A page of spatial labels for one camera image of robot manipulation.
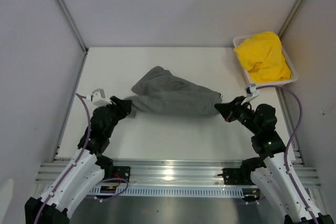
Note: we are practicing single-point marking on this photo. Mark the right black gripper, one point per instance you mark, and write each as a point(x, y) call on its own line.
point(229, 110)

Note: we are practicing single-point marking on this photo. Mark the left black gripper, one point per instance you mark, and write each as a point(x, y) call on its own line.
point(124, 108)

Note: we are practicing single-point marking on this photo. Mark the grey shorts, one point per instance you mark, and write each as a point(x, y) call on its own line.
point(162, 93)

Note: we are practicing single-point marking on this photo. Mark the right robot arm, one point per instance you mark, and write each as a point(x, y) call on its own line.
point(271, 170)

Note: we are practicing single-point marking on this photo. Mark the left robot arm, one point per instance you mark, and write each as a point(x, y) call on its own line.
point(87, 168)

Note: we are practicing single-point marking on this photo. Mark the yellow shorts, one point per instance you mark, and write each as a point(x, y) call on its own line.
point(261, 56)

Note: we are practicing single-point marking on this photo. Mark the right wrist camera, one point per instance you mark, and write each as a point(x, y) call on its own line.
point(252, 92)

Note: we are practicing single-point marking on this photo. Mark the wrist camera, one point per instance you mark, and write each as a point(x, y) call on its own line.
point(252, 92)
point(99, 96)

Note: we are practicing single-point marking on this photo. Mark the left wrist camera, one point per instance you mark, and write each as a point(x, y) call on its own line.
point(99, 96)

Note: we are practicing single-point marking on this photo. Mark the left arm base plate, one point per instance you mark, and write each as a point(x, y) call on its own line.
point(122, 172)

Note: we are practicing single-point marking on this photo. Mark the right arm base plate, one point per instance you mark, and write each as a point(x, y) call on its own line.
point(235, 176)

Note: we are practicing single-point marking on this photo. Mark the aluminium rail frame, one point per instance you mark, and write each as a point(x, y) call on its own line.
point(174, 173)

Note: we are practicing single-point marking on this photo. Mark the slotted cable duct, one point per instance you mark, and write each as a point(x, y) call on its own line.
point(218, 191)

